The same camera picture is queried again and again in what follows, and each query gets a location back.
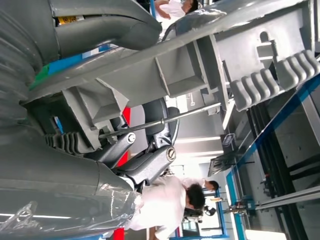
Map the blue trimmed ceiling fixture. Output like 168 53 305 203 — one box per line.
226 73 320 240

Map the white ceiling light bar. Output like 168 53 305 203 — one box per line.
174 135 222 145
174 149 224 157

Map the green plastic crate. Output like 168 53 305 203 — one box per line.
29 63 51 91

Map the person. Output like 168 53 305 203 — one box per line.
125 174 206 240
180 177 220 194
153 0 200 39

